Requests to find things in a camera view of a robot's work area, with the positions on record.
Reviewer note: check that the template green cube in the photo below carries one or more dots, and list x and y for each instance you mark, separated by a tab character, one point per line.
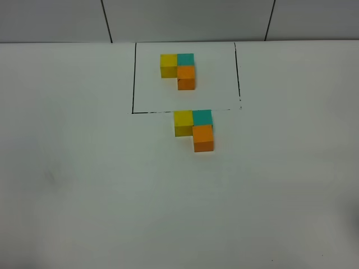
185	59

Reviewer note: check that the template orange cube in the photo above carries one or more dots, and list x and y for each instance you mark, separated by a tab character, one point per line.
186	78

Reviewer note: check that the template yellow cube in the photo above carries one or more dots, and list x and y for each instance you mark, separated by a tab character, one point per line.
168	65

